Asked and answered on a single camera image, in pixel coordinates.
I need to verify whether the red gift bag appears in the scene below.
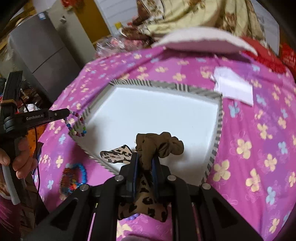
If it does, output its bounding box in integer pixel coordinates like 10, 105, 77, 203
280, 43, 295, 75

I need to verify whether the cream floral quilt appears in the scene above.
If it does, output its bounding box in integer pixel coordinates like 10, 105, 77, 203
121, 0, 265, 41

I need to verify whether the leopard print bow hair tie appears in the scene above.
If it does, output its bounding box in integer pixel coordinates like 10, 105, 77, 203
99, 145, 169, 223

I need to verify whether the purple floral bedsheet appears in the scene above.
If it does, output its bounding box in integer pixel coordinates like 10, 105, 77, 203
34, 45, 296, 241

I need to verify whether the brown scrunchie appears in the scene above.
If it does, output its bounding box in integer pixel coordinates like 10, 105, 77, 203
135, 132, 184, 170

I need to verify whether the pale pink pillow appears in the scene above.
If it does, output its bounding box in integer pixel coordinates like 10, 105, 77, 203
152, 27, 257, 55

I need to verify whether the grey refrigerator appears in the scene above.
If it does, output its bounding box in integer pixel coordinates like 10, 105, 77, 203
9, 12, 82, 103

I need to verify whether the white paper sheet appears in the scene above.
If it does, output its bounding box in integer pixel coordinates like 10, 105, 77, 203
210, 67, 253, 106

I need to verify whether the striped tray white inside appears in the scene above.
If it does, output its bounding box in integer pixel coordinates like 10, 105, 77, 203
74, 79, 223, 186

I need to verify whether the blue bead bracelet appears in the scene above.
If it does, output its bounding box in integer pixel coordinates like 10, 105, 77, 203
59, 163, 88, 196

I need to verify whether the red cushion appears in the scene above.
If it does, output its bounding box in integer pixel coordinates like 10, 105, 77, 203
242, 37, 287, 74

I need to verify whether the person's left hand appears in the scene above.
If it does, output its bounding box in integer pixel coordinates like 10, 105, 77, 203
12, 137, 38, 179

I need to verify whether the clear plastic bag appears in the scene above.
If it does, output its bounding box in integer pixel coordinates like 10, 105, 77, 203
93, 36, 150, 59

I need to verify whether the multicolour bead bracelet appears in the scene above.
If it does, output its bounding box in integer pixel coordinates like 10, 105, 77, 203
64, 110, 87, 137

